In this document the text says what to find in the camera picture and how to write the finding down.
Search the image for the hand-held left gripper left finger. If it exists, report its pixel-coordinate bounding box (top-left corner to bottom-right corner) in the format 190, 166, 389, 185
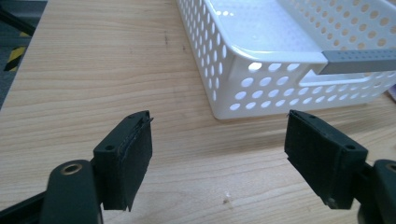
92, 109, 154, 213

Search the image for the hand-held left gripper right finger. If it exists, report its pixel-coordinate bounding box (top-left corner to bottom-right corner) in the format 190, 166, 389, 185
283, 108, 370, 210

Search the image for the white perforated plastic basket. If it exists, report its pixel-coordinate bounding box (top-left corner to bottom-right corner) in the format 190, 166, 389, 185
176, 0, 396, 120

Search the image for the black and yellow hazard tape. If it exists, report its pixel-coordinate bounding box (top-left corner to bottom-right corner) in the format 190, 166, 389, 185
3, 31, 31, 73

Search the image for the black metal stand leg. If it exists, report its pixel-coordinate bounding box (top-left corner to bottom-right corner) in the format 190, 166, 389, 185
0, 4, 36, 37

